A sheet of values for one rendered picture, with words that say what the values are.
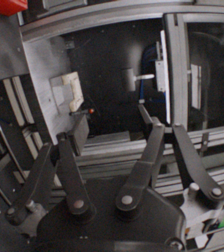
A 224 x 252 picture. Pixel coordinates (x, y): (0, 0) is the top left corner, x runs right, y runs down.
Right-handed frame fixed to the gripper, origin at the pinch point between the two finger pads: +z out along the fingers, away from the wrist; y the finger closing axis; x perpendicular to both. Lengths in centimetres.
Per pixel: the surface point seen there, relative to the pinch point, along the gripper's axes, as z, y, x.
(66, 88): 39.9, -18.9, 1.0
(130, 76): 39.4, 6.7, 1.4
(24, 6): 15.9, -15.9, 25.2
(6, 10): 13.7, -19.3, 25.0
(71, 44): 63, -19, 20
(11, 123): 36, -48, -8
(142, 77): 41.5, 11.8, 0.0
